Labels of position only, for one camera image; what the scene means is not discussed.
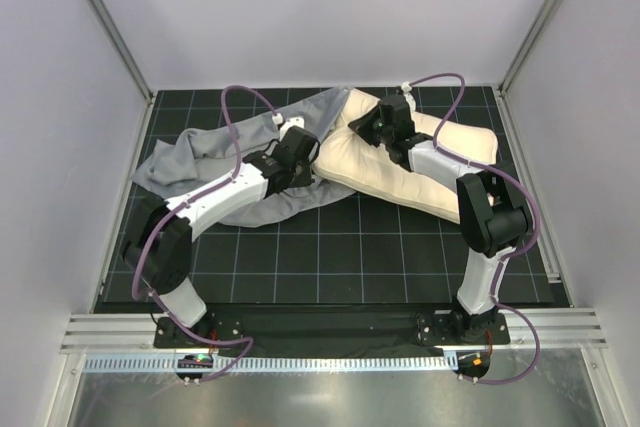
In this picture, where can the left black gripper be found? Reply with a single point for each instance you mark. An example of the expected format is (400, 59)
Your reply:
(304, 167)

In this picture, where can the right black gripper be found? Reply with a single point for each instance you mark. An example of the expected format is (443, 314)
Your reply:
(364, 128)

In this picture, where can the cream white pillow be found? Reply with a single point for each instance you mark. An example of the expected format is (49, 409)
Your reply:
(345, 158)

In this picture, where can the grey fabric pillowcase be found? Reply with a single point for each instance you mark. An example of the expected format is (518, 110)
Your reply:
(200, 156)

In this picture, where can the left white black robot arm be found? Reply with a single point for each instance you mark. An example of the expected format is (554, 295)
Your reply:
(158, 244)

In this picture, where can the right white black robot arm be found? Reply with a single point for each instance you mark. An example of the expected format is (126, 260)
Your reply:
(493, 211)

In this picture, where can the black gridded cutting mat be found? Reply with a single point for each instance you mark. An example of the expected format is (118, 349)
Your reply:
(356, 251)

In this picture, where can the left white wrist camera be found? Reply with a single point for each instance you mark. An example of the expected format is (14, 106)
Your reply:
(288, 123)

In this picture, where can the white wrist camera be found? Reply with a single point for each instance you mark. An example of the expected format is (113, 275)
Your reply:
(288, 123)
(405, 89)

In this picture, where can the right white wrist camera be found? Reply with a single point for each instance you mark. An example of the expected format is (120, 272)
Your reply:
(405, 89)

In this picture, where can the slotted grey cable duct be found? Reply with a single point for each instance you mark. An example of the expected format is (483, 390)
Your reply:
(202, 363)

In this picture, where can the left aluminium frame post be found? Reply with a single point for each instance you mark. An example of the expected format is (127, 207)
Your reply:
(118, 43)

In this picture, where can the aluminium frame post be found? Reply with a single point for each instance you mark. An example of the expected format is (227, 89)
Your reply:
(541, 21)
(118, 43)

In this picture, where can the right aluminium frame post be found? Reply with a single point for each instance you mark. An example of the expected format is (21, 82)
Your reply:
(541, 21)

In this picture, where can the aluminium front rail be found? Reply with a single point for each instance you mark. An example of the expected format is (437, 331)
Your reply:
(551, 328)

